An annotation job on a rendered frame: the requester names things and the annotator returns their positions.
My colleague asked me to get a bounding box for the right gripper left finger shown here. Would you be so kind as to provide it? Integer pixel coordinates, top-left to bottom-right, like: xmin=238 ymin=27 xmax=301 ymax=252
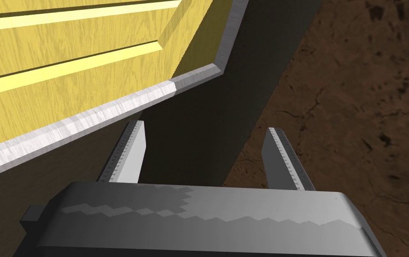
xmin=97 ymin=120 xmax=146 ymax=184

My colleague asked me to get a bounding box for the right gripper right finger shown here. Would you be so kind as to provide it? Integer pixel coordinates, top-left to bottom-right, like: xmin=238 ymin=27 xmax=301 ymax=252
xmin=261 ymin=127 xmax=316 ymax=191

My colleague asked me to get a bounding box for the yellow wooden cupboard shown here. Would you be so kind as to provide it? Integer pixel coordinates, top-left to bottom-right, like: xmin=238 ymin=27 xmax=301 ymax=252
xmin=0 ymin=0 xmax=250 ymax=183

